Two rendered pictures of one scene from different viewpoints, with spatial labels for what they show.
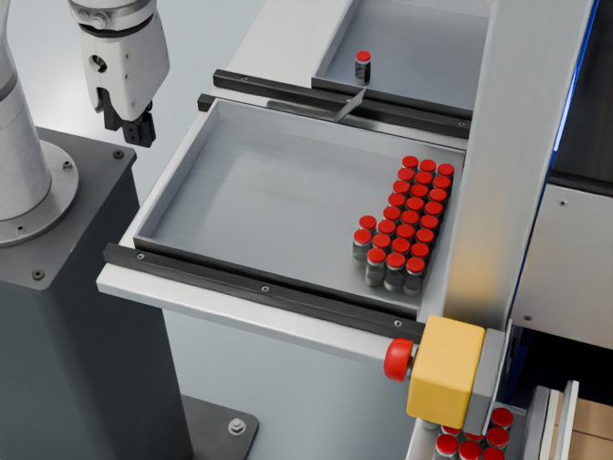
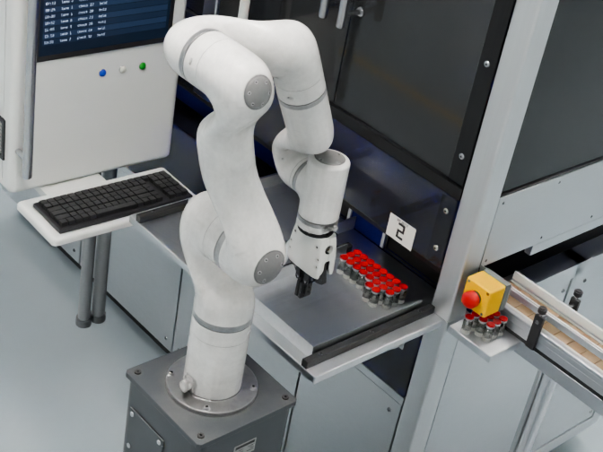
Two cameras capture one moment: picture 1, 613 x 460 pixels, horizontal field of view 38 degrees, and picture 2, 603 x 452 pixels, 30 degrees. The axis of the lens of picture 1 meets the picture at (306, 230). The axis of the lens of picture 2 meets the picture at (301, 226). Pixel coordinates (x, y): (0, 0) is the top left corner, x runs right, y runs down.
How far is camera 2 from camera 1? 2.07 m
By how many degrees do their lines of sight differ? 51
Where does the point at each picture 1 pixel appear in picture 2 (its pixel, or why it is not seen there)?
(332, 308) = (398, 321)
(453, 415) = (498, 304)
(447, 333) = (479, 277)
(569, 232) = (502, 213)
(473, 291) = (473, 259)
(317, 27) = not seen: hidden behind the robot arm
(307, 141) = (283, 280)
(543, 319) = (490, 257)
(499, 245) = (485, 232)
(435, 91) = (286, 232)
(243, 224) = (319, 322)
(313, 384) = not seen: outside the picture
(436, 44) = not seen: hidden behind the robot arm
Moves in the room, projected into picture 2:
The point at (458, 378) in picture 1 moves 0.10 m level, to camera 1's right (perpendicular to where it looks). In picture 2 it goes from (500, 285) to (515, 266)
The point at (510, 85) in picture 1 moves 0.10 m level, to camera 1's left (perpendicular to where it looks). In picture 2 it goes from (499, 168) to (481, 186)
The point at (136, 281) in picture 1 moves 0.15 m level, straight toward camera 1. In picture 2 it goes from (327, 366) to (395, 385)
